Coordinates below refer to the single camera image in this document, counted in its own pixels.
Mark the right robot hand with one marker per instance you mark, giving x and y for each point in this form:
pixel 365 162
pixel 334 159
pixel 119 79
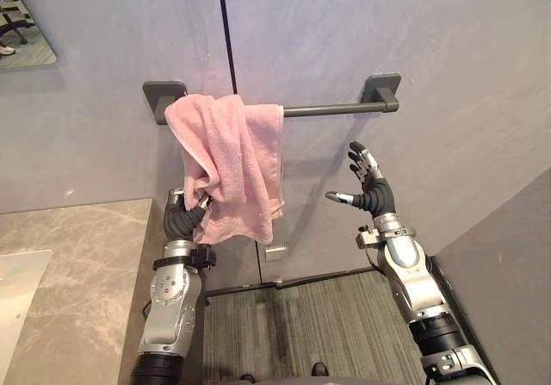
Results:
pixel 373 191

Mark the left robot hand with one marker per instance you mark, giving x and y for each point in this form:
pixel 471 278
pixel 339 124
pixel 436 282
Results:
pixel 180 221

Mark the pink terry towel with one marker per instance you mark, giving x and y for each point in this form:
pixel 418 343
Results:
pixel 241 161

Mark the marble washtable counter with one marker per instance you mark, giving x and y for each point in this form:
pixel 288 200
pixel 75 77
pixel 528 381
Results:
pixel 73 290

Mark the dark grey towel bar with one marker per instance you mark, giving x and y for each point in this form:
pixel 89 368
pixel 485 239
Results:
pixel 336 108

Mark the grey striped floor mat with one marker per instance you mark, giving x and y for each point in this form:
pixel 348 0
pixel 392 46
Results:
pixel 310 324

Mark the dark robot foot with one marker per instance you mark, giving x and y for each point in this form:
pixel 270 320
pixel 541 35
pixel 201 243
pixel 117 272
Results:
pixel 319 368
pixel 246 378

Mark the white sink basin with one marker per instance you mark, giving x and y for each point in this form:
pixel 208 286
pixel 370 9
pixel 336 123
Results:
pixel 17 299

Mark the wall mirror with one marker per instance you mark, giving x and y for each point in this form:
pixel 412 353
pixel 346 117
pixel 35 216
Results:
pixel 21 23

